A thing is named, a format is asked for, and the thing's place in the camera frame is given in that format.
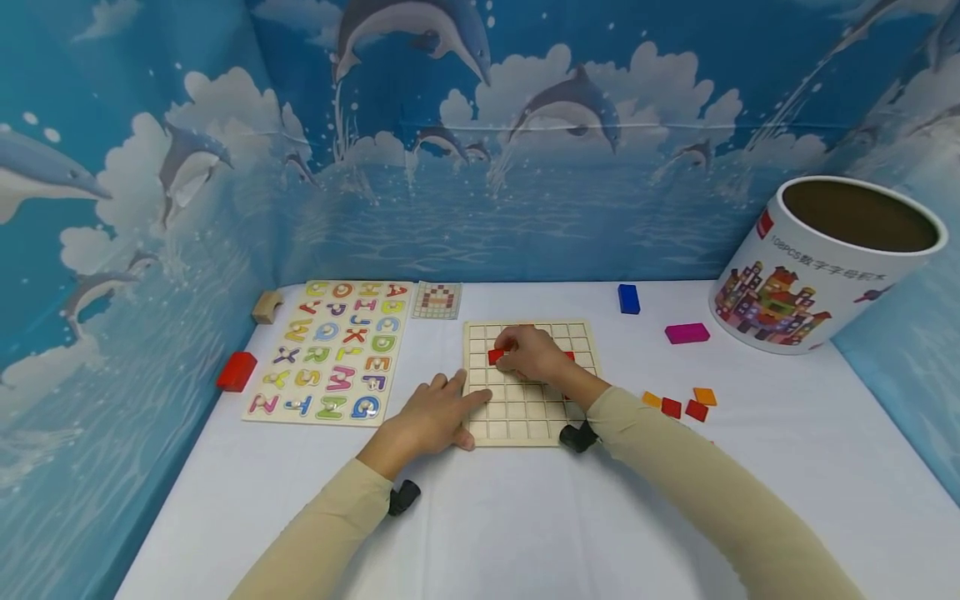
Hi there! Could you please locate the person's left hand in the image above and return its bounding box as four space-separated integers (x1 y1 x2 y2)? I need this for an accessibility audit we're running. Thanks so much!
358 369 493 482

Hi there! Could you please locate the person's right hand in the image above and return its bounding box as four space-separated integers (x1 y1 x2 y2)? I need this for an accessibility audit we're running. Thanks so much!
494 325 613 411

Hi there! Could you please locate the wooden grid board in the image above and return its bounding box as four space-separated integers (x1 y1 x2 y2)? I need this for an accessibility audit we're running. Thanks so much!
461 319 603 448

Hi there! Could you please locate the person's right forearm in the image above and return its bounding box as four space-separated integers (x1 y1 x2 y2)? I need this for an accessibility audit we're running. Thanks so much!
585 386 865 600

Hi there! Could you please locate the person's left forearm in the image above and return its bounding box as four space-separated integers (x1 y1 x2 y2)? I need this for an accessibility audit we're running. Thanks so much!
228 454 395 600

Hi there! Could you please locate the pixel pattern card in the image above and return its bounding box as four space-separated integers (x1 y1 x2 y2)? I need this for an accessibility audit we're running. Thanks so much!
412 282 463 321

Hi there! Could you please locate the black wrist band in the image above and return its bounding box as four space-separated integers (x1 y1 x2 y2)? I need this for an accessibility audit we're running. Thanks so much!
387 479 422 518
558 420 600 455

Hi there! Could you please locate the set of colourful puzzle letters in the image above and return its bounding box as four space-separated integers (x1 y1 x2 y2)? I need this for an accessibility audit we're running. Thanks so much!
249 282 410 422

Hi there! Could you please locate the wooden alphabet puzzle board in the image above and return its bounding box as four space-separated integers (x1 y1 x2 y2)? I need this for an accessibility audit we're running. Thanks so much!
241 280 414 428

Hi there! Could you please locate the natural wooden arch block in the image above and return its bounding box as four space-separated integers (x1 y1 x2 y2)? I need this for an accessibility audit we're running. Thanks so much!
251 290 285 325

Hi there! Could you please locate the red wooden block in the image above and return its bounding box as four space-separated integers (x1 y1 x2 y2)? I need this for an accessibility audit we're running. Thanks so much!
216 352 258 393

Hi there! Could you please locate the white cylindrical toy bucket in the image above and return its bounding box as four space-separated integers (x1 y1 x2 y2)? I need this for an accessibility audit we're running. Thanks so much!
708 175 949 357

